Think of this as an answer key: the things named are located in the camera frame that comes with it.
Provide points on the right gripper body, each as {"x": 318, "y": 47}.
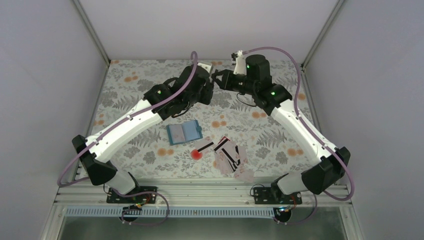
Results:
{"x": 248, "y": 86}

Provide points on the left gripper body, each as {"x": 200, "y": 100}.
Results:
{"x": 205, "y": 99}

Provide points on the teal card holder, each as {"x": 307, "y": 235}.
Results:
{"x": 183, "y": 133}

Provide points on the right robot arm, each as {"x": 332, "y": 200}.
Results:
{"x": 327, "y": 159}

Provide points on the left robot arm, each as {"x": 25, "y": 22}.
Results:
{"x": 170, "y": 99}

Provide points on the black striped card pile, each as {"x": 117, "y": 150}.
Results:
{"x": 229, "y": 158}

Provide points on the floral table mat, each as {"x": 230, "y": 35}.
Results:
{"x": 271, "y": 150}

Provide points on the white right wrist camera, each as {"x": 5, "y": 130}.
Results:
{"x": 239, "y": 63}

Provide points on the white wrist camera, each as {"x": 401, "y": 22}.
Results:
{"x": 206, "y": 67}
{"x": 239, "y": 63}

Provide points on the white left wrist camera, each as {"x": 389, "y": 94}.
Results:
{"x": 206, "y": 67}

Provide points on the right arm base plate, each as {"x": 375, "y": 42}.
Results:
{"x": 265, "y": 196}

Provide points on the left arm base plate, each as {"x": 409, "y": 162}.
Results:
{"x": 139, "y": 195}

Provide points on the aluminium rail frame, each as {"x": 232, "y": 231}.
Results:
{"x": 199, "y": 192}

